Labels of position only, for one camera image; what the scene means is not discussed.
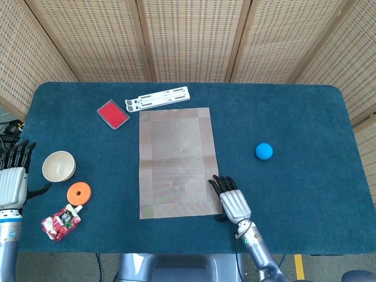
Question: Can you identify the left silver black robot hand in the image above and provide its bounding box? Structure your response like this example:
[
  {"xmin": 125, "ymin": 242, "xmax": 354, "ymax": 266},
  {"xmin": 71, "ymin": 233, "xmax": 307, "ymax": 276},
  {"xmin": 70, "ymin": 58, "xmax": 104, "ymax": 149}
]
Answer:
[{"xmin": 0, "ymin": 140, "xmax": 52, "ymax": 211}]

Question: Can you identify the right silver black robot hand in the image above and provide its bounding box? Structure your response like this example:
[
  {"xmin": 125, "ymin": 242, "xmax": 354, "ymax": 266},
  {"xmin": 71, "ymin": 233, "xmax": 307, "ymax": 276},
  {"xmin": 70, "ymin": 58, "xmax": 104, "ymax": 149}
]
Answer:
[{"xmin": 208, "ymin": 174, "xmax": 253, "ymax": 224}]

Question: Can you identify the white bowl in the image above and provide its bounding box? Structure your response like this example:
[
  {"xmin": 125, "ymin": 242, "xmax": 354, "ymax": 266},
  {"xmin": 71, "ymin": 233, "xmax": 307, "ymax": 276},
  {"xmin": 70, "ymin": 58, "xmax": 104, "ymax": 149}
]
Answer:
[{"xmin": 42, "ymin": 150, "xmax": 77, "ymax": 183}]

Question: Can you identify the brown woven placemat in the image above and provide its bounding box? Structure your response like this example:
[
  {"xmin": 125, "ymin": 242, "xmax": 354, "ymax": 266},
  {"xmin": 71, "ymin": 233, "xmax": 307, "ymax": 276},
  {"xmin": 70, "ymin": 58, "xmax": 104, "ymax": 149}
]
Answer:
[{"xmin": 138, "ymin": 107, "xmax": 223, "ymax": 220}]

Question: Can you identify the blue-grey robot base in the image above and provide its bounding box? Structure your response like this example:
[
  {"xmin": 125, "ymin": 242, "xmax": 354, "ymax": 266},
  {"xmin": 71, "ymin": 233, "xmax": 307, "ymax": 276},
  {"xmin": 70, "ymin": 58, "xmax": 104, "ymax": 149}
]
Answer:
[{"xmin": 113, "ymin": 253, "xmax": 246, "ymax": 282}]

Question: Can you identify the blue ball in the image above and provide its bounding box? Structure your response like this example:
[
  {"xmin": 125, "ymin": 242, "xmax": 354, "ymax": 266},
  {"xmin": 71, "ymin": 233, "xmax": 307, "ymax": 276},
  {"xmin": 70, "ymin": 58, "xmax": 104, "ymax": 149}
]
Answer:
[{"xmin": 254, "ymin": 142, "xmax": 274, "ymax": 161}]

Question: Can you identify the red drink pouch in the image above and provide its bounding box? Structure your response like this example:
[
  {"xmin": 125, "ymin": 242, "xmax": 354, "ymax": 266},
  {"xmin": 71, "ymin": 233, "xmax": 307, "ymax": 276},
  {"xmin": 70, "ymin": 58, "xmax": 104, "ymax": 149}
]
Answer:
[{"xmin": 41, "ymin": 204, "xmax": 83, "ymax": 242}]

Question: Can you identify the orange disc with hole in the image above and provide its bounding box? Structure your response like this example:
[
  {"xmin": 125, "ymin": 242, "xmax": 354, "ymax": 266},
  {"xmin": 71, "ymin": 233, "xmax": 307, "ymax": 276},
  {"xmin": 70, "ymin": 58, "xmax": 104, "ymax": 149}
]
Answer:
[{"xmin": 66, "ymin": 182, "xmax": 92, "ymax": 206}]

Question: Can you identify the blue felt table cover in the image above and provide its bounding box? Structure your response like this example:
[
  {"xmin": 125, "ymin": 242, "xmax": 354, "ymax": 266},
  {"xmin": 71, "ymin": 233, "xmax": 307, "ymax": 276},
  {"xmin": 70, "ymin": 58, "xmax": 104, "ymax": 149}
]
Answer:
[{"xmin": 18, "ymin": 81, "xmax": 376, "ymax": 255}]

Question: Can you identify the red ink pad clear case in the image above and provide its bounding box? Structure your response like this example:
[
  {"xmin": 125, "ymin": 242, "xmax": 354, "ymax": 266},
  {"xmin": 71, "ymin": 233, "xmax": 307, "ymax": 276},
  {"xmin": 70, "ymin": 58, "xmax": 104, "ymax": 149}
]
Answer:
[{"xmin": 96, "ymin": 99, "xmax": 131, "ymax": 131}]

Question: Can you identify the white folding stand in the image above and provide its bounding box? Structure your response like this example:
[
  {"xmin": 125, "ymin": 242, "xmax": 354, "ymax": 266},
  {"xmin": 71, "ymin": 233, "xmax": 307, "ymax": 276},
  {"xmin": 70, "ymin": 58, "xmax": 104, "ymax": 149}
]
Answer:
[{"xmin": 124, "ymin": 86, "xmax": 191, "ymax": 113}]

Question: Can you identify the woven bamboo folding screen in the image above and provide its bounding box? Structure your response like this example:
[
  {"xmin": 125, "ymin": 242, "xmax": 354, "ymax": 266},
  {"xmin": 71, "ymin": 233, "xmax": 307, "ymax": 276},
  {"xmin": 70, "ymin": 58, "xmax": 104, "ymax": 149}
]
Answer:
[{"xmin": 0, "ymin": 0, "xmax": 376, "ymax": 183}]

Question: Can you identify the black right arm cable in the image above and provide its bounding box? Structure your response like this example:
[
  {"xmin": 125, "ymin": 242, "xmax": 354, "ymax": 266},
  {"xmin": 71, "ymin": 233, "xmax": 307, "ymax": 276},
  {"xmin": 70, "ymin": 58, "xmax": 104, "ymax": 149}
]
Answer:
[{"xmin": 233, "ymin": 231, "xmax": 245, "ymax": 282}]

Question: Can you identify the black equipment with cables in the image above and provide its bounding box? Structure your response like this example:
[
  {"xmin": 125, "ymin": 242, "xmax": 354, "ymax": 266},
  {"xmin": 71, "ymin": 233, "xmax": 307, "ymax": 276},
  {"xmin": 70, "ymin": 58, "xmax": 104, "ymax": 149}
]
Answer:
[{"xmin": 0, "ymin": 119, "xmax": 24, "ymax": 156}]

